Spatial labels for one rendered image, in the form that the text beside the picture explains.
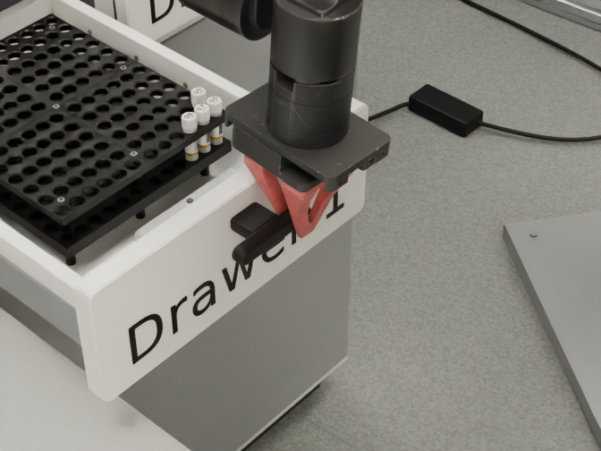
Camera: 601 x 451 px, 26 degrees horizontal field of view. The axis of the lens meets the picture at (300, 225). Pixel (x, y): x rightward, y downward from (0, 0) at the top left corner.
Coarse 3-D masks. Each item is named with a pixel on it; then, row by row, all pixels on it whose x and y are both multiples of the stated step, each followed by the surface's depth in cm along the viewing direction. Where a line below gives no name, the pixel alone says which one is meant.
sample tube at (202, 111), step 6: (198, 108) 104; (204, 108) 104; (198, 114) 103; (204, 114) 103; (198, 120) 104; (204, 120) 104; (204, 138) 105; (198, 144) 106; (204, 144) 105; (204, 150) 106
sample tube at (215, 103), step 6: (210, 102) 104; (216, 102) 104; (210, 108) 104; (216, 108) 104; (210, 114) 105; (216, 114) 106; (222, 126) 106; (210, 132) 106; (216, 132) 106; (222, 132) 106; (210, 138) 107; (216, 138) 106; (222, 138) 107; (216, 144) 107
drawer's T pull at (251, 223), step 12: (252, 204) 95; (240, 216) 94; (252, 216) 94; (264, 216) 94; (276, 216) 94; (288, 216) 94; (240, 228) 93; (252, 228) 93; (264, 228) 93; (276, 228) 93; (288, 228) 94; (252, 240) 92; (264, 240) 92; (276, 240) 93; (240, 252) 91; (252, 252) 92; (240, 264) 92
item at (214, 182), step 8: (232, 168) 108; (216, 176) 107; (224, 176) 107; (208, 184) 106; (216, 184) 106; (192, 192) 106; (200, 192) 106; (184, 200) 105; (192, 200) 105; (168, 208) 104; (176, 208) 104; (160, 216) 104; (168, 216) 104; (152, 224) 103; (160, 224) 103; (136, 232) 102; (144, 232) 102; (136, 240) 103
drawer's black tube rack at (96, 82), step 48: (0, 48) 113; (48, 48) 112; (96, 48) 112; (0, 96) 107; (48, 96) 107; (96, 96) 107; (144, 96) 107; (0, 144) 102; (48, 144) 103; (96, 144) 102; (144, 144) 102; (0, 192) 102; (48, 192) 98; (144, 192) 102; (48, 240) 99; (96, 240) 99
